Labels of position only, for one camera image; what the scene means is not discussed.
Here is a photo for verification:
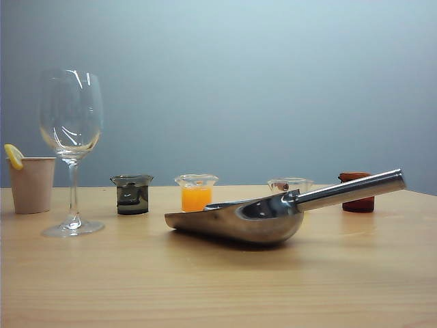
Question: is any stainless steel ice scoop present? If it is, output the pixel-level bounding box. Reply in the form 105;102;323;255
164;168;408;245

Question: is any tall clear wine glass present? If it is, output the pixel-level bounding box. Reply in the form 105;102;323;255
39;67;105;238

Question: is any glass beaker with orange juice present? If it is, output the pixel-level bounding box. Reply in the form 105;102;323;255
174;174;219;213

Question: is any smoky grey glass pitcher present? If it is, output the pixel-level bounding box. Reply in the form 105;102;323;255
109;174;154;215

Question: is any amber glass pitcher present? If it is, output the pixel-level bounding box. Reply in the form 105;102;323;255
337;171;376;213

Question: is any beige paper cup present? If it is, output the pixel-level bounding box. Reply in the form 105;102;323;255
5;156;57;215

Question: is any yellow lemon slice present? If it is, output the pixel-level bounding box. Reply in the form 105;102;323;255
3;143;25;171

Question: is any clear pitcher with wooden handle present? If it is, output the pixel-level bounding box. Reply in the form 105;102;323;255
267;176;315;198

